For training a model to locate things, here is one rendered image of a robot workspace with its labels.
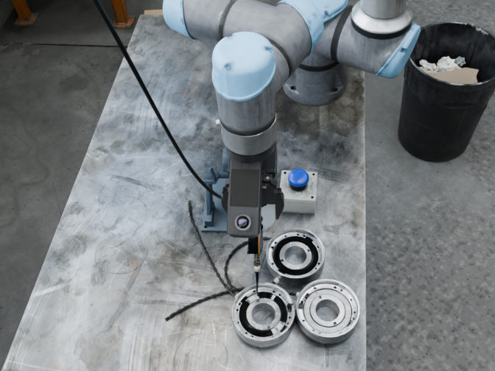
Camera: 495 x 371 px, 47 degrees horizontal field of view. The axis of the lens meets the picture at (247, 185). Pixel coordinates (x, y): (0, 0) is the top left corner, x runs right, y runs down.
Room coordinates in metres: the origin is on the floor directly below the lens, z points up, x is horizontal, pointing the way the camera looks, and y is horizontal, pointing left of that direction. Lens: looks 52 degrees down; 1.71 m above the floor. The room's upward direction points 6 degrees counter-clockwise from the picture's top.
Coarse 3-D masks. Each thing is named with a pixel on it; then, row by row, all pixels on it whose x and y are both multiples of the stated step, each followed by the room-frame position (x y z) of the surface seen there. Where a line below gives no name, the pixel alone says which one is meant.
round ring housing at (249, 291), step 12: (252, 288) 0.46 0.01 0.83; (264, 288) 0.46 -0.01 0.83; (276, 288) 0.45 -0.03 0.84; (240, 300) 0.44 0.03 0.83; (264, 300) 0.44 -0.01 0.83; (288, 300) 0.43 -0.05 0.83; (252, 312) 0.42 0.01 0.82; (276, 312) 0.41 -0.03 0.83; (288, 312) 0.41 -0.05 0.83; (240, 324) 0.40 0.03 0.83; (252, 324) 0.40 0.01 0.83; (276, 324) 0.39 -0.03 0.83; (240, 336) 0.38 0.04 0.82; (276, 336) 0.37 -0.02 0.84
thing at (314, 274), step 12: (288, 228) 0.57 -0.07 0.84; (300, 228) 0.57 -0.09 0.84; (276, 240) 0.56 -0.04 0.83; (288, 252) 0.54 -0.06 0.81; (300, 252) 0.54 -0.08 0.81; (324, 252) 0.51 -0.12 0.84; (288, 264) 0.50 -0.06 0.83; (300, 264) 0.50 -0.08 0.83; (276, 276) 0.48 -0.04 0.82; (288, 276) 0.47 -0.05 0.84; (300, 276) 0.47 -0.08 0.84; (312, 276) 0.47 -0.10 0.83
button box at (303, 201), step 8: (312, 176) 0.68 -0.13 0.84; (280, 184) 0.67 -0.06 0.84; (288, 184) 0.67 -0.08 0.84; (312, 184) 0.66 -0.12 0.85; (288, 192) 0.65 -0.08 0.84; (296, 192) 0.65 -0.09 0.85; (304, 192) 0.65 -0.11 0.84; (312, 192) 0.64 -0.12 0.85; (288, 200) 0.63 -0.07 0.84; (296, 200) 0.63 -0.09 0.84; (304, 200) 0.63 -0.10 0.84; (312, 200) 0.63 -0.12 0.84; (288, 208) 0.63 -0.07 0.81; (296, 208) 0.63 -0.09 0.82; (304, 208) 0.63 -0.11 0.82; (312, 208) 0.63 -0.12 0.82
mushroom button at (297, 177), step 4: (292, 172) 0.67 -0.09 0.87; (296, 172) 0.67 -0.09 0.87; (300, 172) 0.67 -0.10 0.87; (304, 172) 0.67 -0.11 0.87; (288, 176) 0.67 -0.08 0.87; (292, 176) 0.67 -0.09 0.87; (296, 176) 0.66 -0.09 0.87; (300, 176) 0.66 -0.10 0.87; (304, 176) 0.66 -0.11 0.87; (308, 176) 0.66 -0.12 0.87; (288, 180) 0.66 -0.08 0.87; (292, 180) 0.66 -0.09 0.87; (296, 180) 0.65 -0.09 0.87; (300, 180) 0.65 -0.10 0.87; (304, 180) 0.65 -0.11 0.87; (308, 180) 0.66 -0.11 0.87; (292, 184) 0.65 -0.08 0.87; (296, 184) 0.65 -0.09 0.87; (300, 184) 0.65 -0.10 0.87; (304, 184) 0.65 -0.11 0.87
